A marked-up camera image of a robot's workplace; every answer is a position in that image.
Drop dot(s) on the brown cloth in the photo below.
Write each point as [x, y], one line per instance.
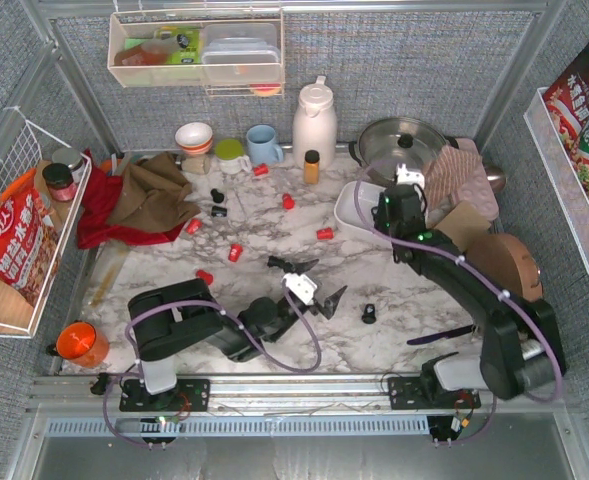
[154, 195]

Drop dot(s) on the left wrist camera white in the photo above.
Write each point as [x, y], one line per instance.
[302, 286]

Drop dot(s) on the white thermos jug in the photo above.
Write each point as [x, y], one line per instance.
[315, 124]

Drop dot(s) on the red capsule pair left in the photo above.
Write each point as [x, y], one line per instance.
[207, 277]

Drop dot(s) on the red capsule by cloth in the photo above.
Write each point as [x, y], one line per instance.
[193, 226]

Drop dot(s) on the orange spice bottle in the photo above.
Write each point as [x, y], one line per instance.
[311, 170]

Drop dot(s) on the clear wall shelf bin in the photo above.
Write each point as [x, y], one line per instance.
[137, 59]

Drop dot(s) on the tan cardboard sheet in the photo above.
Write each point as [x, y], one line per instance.
[463, 225]

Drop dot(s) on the white striped bowl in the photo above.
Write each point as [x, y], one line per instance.
[194, 138]

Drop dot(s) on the white plastic storage basket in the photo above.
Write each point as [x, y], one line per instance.
[347, 218]

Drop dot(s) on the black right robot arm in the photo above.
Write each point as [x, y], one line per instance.
[521, 351]

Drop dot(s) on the black capsule upright top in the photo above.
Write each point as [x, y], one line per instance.
[217, 196]

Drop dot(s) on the green drink bottle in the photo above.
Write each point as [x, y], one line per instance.
[189, 44]

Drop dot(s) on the black capsule top lying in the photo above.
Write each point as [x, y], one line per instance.
[219, 211]

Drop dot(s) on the purple spatula handle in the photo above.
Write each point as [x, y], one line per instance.
[448, 334]

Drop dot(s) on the red cloth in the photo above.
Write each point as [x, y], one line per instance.
[100, 197]

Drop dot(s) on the clear plastic food container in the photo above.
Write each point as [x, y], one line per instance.
[240, 53]

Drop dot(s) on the pink silicone mould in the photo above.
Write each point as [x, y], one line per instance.
[477, 192]

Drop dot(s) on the round wooden board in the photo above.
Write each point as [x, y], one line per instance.
[505, 260]

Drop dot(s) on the steel pot with glass lid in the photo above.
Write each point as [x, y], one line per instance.
[389, 142]

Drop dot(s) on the pink striped towel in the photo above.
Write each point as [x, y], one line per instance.
[447, 173]

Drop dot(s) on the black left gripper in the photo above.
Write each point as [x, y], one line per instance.
[286, 309]

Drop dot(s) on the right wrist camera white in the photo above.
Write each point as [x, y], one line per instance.
[406, 176]

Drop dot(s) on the blue mug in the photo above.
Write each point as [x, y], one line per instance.
[262, 145]

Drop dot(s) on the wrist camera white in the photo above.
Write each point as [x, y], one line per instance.
[406, 176]
[302, 286]

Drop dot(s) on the green lidded white cup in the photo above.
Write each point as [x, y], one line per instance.
[231, 157]

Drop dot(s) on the black capsule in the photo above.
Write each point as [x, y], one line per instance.
[217, 196]
[219, 211]
[369, 314]
[274, 261]

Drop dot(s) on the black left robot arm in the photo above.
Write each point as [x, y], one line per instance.
[168, 320]

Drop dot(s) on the white wire basket right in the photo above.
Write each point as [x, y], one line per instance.
[568, 190]

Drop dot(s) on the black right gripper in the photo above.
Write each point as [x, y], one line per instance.
[401, 201]

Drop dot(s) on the orange ball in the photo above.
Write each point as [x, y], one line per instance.
[82, 344]

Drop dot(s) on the steel ladle bowl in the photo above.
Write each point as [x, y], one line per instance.
[496, 177]

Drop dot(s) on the small beige pepper jar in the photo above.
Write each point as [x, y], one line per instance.
[200, 164]

